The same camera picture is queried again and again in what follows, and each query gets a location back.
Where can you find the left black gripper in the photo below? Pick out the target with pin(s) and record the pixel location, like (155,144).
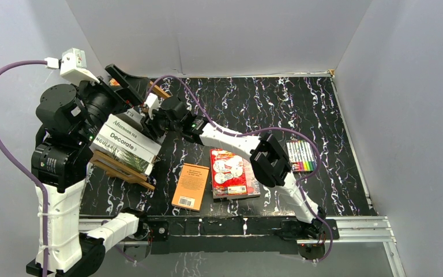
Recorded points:
(126,89)

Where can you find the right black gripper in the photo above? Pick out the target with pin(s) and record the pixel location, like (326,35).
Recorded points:
(149,125)

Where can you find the white Afternoon tea book box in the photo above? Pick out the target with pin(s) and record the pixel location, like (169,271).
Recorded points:
(132,130)

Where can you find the grey book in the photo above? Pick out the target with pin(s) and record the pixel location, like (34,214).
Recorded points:
(132,118)

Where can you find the white palm leaf book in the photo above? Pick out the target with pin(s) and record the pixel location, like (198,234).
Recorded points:
(121,155)

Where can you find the brown Decorate Furniture book box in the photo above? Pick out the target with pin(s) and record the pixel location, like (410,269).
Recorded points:
(127,144)

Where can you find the red comic treehouse book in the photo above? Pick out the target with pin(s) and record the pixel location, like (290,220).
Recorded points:
(227,172)

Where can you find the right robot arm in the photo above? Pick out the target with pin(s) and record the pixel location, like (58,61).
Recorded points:
(269,161)

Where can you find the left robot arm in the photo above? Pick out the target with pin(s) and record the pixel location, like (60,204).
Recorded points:
(71,116)

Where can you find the wooden book rack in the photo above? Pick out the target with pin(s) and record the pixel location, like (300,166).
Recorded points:
(118,170)

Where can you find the orange paperback book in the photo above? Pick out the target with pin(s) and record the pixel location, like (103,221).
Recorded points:
(190,187)

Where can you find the coloured marker pen pack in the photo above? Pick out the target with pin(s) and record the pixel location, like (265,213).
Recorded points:
(301,156)

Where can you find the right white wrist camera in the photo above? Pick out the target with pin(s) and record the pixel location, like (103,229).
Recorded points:
(151,105)

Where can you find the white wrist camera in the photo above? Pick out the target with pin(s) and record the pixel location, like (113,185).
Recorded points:
(72,66)
(151,105)

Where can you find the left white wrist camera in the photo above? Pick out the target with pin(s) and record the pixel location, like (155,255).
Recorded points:
(72,66)

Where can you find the aluminium front rail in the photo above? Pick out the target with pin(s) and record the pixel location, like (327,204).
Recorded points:
(170,234)

